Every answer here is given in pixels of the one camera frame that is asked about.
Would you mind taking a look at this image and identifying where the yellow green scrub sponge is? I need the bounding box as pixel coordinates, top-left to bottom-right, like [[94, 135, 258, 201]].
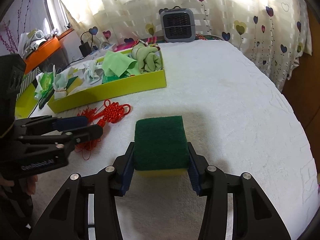
[[133, 115, 189, 177]]

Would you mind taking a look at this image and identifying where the red chinese knot tassel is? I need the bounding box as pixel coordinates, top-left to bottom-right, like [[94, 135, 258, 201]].
[[75, 99, 131, 161]]

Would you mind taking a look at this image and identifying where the person left hand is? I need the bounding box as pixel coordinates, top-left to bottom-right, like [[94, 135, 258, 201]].
[[0, 174, 38, 196]]

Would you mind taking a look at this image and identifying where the lime green box lid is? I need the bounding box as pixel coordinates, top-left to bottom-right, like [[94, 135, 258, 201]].
[[15, 83, 38, 119]]

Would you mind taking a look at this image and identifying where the green tissue packet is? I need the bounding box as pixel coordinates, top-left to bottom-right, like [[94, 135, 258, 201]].
[[34, 72, 54, 101]]

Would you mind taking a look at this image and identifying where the white sock bundle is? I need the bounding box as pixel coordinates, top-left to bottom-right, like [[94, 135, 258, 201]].
[[53, 65, 74, 100]]

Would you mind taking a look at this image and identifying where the striped gift box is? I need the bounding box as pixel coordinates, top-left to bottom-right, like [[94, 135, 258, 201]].
[[17, 67, 41, 99]]

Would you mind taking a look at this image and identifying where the white cloth bundle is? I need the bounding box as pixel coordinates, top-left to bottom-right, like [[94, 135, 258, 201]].
[[78, 60, 104, 85]]

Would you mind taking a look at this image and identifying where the white towel bedspread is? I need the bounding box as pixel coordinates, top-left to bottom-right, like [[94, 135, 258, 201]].
[[15, 39, 320, 240]]

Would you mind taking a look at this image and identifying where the orange shelf ledge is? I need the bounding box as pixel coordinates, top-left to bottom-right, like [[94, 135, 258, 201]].
[[24, 28, 74, 75]]

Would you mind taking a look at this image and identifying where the black power adapter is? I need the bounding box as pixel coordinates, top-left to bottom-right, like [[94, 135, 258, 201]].
[[79, 42, 92, 57]]

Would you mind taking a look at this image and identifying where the light green microfibre cloth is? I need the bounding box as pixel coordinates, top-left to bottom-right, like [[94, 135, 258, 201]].
[[102, 51, 140, 77]]

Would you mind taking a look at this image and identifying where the lime green cardboard box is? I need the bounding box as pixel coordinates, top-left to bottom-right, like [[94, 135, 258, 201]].
[[48, 45, 167, 113]]

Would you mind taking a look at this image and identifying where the white power strip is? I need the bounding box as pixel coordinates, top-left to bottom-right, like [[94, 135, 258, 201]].
[[85, 43, 117, 60]]

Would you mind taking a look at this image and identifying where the rolled olive green towel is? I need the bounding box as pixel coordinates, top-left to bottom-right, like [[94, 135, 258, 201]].
[[131, 41, 162, 74]]

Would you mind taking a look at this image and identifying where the grey portable heater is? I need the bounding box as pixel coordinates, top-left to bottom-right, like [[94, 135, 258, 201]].
[[159, 6, 196, 42]]

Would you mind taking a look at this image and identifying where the heart pattern curtain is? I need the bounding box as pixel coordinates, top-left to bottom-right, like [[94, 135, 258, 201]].
[[60, 0, 312, 89]]

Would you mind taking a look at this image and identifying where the black camera box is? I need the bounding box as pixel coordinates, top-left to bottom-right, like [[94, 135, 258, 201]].
[[0, 54, 26, 138]]

